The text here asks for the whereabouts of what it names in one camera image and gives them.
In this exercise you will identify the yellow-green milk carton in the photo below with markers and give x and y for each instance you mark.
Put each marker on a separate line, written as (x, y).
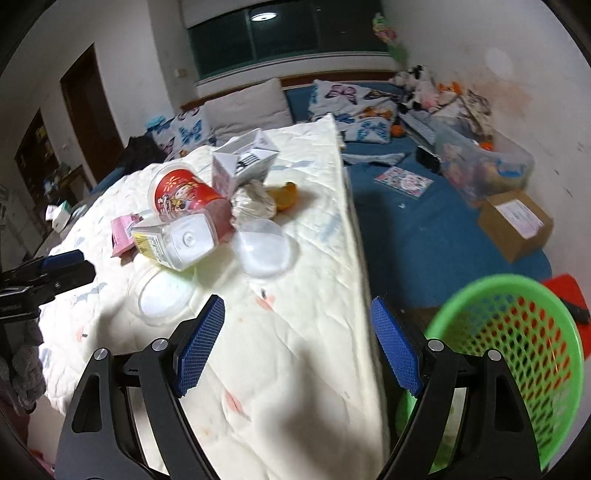
(180, 240)

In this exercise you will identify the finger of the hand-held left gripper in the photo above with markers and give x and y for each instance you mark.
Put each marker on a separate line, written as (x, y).
(60, 259)
(69, 276)

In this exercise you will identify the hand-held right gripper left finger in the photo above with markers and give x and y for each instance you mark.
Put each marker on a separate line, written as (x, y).
(198, 346)

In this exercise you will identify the orange peel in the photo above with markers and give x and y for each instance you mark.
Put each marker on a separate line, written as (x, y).
(285, 196)

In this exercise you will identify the small orange ball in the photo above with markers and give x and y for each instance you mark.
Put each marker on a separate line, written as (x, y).
(398, 131)

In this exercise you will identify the plain white pillow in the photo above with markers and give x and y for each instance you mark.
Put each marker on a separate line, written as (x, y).
(249, 108)

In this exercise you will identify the dark wooden shelf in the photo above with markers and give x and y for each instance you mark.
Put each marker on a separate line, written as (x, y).
(37, 147)

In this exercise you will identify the pink picture booklet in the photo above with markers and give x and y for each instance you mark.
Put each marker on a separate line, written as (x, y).
(404, 181)

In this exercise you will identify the white tissue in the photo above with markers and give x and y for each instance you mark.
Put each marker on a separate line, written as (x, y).
(251, 203)

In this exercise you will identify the large butterfly print pillow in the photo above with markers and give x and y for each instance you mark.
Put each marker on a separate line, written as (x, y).
(351, 101)

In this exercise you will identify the pink snack packet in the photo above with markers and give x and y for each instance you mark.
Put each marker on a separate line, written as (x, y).
(122, 233)

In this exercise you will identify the dark window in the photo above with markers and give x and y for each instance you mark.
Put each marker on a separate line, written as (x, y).
(286, 34)

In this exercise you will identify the red printed paper cup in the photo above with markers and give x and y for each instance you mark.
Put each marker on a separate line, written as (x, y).
(184, 190)

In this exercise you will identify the dark clothing pile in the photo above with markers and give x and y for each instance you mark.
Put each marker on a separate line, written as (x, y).
(138, 154)

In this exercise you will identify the black and white plush cow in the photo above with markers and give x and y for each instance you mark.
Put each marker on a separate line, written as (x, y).
(415, 85)

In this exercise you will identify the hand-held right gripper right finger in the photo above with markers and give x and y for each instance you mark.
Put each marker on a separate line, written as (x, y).
(392, 346)

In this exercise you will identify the blue bed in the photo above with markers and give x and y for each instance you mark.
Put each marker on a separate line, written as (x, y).
(406, 230)

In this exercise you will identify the black remote control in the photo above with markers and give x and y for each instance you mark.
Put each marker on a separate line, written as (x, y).
(577, 311)

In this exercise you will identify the green plastic basket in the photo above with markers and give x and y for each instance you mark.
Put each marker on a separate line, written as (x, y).
(466, 300)

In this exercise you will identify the small butterfly print pillow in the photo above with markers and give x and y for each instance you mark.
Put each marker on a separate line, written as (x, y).
(184, 131)

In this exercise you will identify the small black pouch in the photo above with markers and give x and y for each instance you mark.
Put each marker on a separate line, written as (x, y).
(428, 159)

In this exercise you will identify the brown wooden door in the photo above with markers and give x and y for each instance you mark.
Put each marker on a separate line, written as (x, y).
(90, 110)

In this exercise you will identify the white carton box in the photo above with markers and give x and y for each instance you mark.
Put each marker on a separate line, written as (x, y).
(247, 159)

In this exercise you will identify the clear plastic lid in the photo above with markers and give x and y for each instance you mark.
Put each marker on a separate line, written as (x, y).
(265, 249)
(164, 300)

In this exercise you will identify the brown cardboard box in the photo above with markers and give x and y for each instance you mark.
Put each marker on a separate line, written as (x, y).
(512, 226)

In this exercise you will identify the red plastic stool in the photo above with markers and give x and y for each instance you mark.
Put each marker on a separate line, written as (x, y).
(565, 288)

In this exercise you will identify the colourful wall decoration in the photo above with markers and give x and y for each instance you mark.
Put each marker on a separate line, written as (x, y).
(385, 32)

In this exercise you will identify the clear plastic storage bin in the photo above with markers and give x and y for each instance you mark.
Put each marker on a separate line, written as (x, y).
(480, 161)

